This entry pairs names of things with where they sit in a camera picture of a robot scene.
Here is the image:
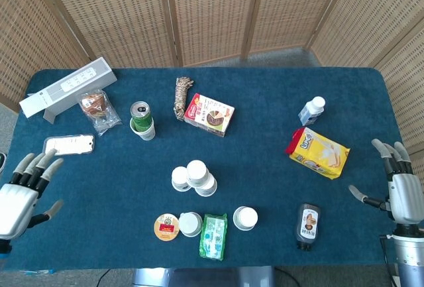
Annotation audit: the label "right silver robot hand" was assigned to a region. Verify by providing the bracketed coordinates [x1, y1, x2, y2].
[348, 138, 424, 225]

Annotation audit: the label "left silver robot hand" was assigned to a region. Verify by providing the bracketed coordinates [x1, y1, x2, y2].
[0, 148, 65, 240]

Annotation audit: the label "paper cup blue flower fern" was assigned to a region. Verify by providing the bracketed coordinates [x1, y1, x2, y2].
[171, 166, 193, 192]

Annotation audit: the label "paper cup green flower print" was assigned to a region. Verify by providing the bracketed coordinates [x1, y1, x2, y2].
[185, 160, 210, 188]

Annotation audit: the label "paper cup blue dandelion print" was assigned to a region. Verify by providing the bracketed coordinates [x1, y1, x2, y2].
[194, 177, 218, 198]

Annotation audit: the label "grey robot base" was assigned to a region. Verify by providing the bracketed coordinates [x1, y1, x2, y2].
[132, 265, 276, 287]

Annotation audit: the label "stacked paper cups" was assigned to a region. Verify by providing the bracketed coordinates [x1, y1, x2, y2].
[129, 119, 156, 141]

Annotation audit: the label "paper cup green fern print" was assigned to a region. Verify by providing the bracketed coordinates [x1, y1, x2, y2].
[233, 205, 259, 231]

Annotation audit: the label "paper cup holding jar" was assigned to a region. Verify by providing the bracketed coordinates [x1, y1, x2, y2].
[179, 215, 203, 238]

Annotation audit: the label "phone case retail pack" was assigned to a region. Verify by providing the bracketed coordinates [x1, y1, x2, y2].
[42, 133, 95, 157]

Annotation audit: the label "yellow biscuit bag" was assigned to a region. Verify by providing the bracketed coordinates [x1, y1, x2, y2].
[286, 127, 351, 180]

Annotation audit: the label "dark sauce squeeze bottle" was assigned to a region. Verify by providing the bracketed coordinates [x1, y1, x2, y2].
[295, 203, 321, 252]

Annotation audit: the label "pastry in clear bag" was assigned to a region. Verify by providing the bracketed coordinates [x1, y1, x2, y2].
[78, 89, 123, 137]

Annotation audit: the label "white power strip box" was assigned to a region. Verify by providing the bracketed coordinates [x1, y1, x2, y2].
[19, 56, 119, 124]

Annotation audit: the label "white bottle blue label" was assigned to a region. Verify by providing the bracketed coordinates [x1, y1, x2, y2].
[297, 95, 327, 127]

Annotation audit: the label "blue table cloth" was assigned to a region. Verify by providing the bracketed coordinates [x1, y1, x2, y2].
[0, 66, 424, 271]

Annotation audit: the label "round gold candy tin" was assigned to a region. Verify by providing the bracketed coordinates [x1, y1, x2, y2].
[154, 213, 180, 242]

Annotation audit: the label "green drink can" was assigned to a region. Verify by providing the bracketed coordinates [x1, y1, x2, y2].
[130, 101, 152, 132]

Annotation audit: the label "white jar grey lid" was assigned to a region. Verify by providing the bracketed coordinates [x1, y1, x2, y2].
[178, 212, 203, 231]

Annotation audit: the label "green tissue pack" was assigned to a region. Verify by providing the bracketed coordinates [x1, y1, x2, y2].
[198, 213, 229, 262]

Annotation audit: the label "red white food box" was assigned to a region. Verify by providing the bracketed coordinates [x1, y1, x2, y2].
[184, 93, 236, 138]

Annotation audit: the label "wicker folding screen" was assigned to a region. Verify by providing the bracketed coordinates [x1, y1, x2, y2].
[0, 0, 424, 155]

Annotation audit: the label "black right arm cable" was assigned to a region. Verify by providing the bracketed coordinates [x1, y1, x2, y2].
[379, 233, 400, 287]

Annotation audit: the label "braided rope bundle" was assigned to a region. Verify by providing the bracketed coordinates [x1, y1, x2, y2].
[173, 76, 195, 122]

